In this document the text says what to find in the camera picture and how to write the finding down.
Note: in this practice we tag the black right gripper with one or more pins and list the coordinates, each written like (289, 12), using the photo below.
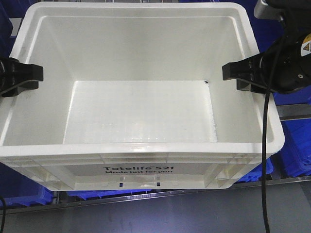
(287, 66)

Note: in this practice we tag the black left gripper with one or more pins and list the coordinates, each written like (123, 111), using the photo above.
(13, 72)

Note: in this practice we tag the white plastic Totelife bin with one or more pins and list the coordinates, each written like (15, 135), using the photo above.
(133, 97)

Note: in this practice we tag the blue bin upper right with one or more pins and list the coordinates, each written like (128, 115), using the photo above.
(295, 155)

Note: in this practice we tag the blue bin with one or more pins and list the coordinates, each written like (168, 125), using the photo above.
(103, 193)
(18, 190)
(295, 155)

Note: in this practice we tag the blue bin lower left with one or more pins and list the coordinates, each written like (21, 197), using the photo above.
(18, 190)

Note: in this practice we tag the blue bin lower middle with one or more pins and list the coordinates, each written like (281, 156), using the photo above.
(103, 193)

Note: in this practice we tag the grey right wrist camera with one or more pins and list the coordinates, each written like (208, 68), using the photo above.
(269, 10)

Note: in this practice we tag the steel shelf front rail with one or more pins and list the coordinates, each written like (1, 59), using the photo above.
(163, 194)

